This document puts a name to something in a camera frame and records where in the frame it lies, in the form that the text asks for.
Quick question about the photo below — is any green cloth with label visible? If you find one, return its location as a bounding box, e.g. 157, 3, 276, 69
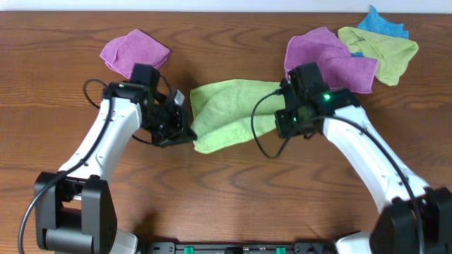
190, 79, 285, 154

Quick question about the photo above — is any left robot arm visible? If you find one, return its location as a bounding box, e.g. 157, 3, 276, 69
28, 63, 197, 254

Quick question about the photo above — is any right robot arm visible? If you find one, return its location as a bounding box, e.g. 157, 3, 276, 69
275, 63, 451, 253

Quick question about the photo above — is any large purple cloth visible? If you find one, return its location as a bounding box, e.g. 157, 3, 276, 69
284, 27, 378, 94

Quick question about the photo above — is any folded purple cloth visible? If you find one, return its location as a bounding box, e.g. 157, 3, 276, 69
100, 29, 171, 79

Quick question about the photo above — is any green cloth in pile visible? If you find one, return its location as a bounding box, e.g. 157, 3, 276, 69
338, 27, 419, 86

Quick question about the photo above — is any blue cloth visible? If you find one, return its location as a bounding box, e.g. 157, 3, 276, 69
352, 6, 419, 61

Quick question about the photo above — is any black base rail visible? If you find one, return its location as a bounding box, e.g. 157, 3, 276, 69
136, 241, 338, 254

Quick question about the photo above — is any left black cable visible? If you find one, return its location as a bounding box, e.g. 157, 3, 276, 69
17, 78, 174, 254

